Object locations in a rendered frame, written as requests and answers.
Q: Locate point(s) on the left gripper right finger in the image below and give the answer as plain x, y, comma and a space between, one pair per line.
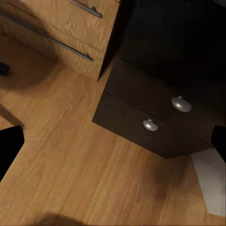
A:
218, 139

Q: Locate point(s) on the swivel chair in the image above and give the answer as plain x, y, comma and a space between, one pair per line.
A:
4, 68

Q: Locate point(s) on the desktop computer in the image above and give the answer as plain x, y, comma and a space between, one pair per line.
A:
211, 172

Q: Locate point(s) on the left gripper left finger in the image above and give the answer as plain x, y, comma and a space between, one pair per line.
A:
11, 141

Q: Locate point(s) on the cabinet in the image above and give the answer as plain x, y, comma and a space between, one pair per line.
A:
167, 88
81, 34

